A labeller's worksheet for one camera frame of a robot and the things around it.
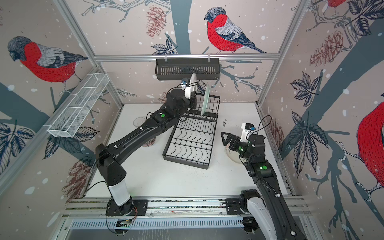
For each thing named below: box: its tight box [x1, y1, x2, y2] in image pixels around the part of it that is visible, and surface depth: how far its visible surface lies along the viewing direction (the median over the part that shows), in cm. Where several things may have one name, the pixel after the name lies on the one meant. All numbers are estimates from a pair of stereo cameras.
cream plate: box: [224, 146, 247, 164], surface depth 90 cm
